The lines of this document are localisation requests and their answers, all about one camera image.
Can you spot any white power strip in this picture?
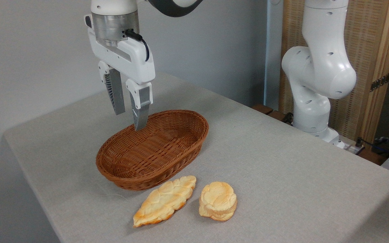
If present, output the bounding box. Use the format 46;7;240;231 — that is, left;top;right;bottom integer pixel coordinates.
340;135;365;156

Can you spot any brown oval wicker basket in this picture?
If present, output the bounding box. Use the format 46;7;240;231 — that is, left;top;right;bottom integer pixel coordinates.
96;109;209;191

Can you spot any long leaf-shaped bread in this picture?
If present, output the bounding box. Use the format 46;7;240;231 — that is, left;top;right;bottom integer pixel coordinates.
133;175;197;228

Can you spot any round bread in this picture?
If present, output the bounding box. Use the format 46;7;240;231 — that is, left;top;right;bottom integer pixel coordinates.
199;182;238;222

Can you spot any metal screen hinge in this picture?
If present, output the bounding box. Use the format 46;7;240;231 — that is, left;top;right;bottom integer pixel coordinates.
370;73;389;92

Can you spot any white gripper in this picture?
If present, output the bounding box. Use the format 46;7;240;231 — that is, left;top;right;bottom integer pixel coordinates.
84;14;156;131

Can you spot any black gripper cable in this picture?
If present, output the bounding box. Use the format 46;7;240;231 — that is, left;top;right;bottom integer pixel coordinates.
125;29;150;62

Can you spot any white vertical wall trim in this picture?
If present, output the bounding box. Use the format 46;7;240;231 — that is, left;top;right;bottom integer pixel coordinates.
264;0;283;110

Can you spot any black power cable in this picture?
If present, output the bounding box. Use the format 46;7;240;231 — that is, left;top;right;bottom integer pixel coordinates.
357;137;389;160

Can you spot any grey tablecloth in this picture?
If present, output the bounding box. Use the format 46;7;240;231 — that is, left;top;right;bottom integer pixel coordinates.
3;71;389;243

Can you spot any wooden woven folding screen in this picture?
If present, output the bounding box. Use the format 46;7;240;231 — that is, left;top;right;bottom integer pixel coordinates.
279;0;389;145

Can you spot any brown wooden block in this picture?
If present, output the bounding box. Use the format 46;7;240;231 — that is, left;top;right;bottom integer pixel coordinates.
251;104;274;115

